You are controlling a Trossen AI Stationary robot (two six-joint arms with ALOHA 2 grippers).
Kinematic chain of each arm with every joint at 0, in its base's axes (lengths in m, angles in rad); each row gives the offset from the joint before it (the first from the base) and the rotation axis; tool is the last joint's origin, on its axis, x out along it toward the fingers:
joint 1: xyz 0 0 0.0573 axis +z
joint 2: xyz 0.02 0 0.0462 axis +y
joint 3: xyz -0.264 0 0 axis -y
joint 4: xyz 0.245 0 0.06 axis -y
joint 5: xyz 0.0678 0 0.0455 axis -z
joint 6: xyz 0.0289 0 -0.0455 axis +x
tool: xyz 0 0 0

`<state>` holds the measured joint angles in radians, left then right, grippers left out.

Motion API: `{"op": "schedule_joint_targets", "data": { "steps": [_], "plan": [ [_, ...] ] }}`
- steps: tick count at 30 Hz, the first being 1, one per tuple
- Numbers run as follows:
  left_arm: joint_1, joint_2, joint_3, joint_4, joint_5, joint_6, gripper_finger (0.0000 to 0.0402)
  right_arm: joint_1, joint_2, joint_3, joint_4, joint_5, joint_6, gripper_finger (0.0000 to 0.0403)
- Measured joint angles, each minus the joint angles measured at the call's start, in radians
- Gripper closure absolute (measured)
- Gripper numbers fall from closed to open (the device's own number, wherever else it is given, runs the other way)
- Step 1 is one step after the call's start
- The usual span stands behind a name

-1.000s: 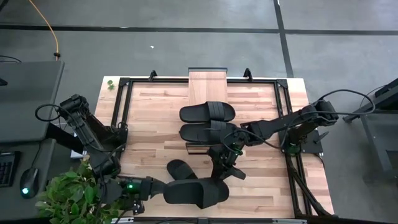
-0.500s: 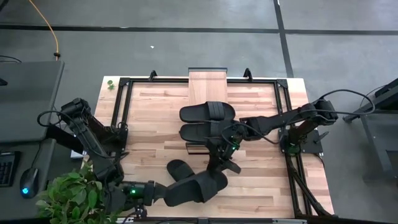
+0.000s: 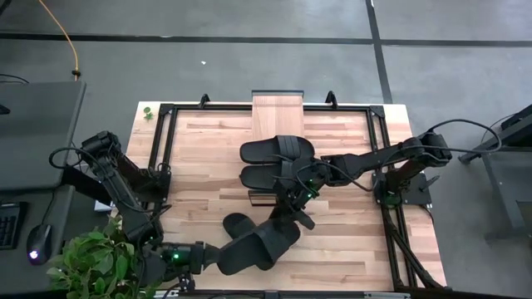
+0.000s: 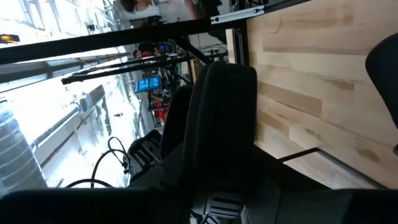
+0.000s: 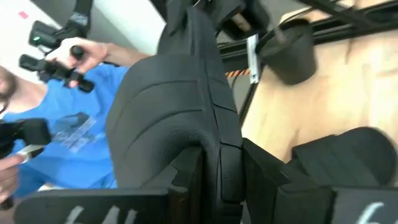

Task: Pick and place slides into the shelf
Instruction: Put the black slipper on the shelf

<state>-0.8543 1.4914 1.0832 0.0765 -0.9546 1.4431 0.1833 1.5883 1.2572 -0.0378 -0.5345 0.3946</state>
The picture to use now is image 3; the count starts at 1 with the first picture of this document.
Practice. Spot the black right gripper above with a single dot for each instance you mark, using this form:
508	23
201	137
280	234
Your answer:
305	182

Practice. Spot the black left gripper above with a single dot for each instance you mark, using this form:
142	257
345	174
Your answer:
194	256

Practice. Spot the black foam slide sandal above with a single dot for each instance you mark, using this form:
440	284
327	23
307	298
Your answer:
259	176
262	150
239	224
266	249

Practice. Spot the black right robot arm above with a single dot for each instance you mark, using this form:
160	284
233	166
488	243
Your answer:
365	160

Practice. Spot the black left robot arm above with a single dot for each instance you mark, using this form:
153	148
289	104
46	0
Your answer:
120	187

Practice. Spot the black table clamp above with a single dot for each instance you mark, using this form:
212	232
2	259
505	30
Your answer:
204	101
331	101

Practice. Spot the green potted plant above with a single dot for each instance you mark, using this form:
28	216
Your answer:
95	266

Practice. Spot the white paper sheet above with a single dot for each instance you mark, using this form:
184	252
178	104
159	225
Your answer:
101	206

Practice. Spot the small green leaf sprig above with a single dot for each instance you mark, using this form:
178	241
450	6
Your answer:
148	115

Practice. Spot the black computer mouse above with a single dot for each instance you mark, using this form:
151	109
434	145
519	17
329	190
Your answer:
39	243

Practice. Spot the dark grey desk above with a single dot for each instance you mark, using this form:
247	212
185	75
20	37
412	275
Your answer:
16	274

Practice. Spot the black keyboard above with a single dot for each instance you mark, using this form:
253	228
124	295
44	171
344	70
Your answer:
10	226

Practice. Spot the dark grey side table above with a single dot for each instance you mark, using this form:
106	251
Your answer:
507	182

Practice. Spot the dark grey desk panel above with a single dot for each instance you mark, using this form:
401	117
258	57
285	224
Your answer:
37	133

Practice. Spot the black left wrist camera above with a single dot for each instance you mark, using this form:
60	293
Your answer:
187	280

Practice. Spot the wooden shelf with black frame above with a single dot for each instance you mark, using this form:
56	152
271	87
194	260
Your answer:
277	116

